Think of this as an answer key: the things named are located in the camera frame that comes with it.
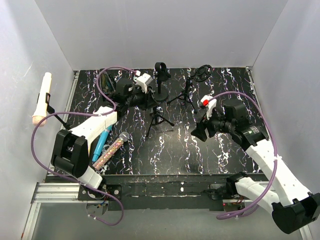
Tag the black tripod shock-mount stand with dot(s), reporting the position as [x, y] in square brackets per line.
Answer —
[201, 74]

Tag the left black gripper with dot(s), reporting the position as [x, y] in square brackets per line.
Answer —
[149, 102]

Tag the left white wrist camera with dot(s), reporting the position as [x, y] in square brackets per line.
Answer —
[143, 81]

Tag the black left round-base stand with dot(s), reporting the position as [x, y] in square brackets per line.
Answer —
[51, 110]

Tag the glitter silver-head microphone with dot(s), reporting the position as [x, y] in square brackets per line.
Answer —
[115, 146]

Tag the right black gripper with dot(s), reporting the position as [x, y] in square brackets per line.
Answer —
[199, 131]

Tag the black round-base mic stand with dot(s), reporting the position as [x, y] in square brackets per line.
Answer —
[161, 75]

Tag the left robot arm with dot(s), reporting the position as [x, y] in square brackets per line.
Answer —
[71, 151]

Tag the pale pink microphone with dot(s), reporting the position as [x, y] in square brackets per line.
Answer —
[43, 99]

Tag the teal blue microphone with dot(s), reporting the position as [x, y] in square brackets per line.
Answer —
[101, 143]

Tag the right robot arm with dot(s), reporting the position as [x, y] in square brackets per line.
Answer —
[291, 204]

